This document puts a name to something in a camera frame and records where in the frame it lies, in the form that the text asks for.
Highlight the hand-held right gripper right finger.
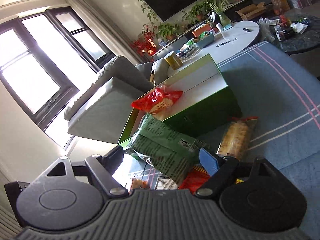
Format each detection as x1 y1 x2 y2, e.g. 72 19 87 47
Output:
195 147 278 197

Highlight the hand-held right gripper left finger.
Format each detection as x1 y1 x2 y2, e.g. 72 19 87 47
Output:
37 146 128 197

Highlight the red yellow snack packet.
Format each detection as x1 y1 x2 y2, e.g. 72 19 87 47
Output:
178 164 247 193

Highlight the clear biscuit packet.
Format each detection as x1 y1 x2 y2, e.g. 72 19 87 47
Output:
216 116 258 162

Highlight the green cardboard box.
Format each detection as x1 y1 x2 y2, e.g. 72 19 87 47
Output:
117 54 243 160

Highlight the green snack packet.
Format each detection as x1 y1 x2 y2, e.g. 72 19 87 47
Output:
124 112 213 187

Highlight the grey sofa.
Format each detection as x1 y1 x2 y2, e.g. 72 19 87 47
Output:
64 55 155 144

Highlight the red plastic snack bag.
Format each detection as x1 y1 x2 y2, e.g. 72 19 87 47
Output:
131 85 184 120

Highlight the grey cushion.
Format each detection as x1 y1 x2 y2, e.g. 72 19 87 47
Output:
151 59 173 85

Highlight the yellow can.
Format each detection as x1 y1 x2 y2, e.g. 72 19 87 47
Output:
164 51 183 70

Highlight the clear glass dish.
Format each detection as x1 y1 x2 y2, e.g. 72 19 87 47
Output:
176 46 200 60

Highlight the white round table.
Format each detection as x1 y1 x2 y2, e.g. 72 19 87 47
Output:
166 21 260 78

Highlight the red festive decoration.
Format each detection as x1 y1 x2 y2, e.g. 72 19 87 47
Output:
130 24 158 57

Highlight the blue plastic basket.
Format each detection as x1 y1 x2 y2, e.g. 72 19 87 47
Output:
194 32 215 48

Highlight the black pen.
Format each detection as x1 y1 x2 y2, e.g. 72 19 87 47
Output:
216 38 238 47

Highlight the orange tissue box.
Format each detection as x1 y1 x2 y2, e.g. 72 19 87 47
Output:
192 24 213 38

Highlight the dark framed window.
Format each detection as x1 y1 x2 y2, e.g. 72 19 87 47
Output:
0 6 115 150

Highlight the beige curtain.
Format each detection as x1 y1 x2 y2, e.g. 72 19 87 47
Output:
65 0 118 55

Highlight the clear plastic bag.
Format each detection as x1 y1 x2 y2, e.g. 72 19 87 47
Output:
259 17 275 43

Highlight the glass vase with spider plant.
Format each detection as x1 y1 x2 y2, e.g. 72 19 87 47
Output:
205 0 232 27

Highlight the clear plastic jar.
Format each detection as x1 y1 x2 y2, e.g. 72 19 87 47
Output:
274 25 285 42

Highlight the dark marble table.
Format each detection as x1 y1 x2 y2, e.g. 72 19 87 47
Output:
269 14 320 54

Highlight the open cardboard box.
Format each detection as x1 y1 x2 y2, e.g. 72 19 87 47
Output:
235 2 268 22

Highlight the hanging vine plant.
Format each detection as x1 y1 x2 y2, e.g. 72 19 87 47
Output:
127 0 158 22

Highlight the white crumpled tissue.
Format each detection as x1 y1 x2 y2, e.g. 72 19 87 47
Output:
290 22 308 33

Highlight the orange plastic bag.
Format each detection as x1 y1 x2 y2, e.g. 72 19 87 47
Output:
271 0 288 15

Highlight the clear storage bin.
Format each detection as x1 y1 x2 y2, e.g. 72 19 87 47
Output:
285 0 313 9

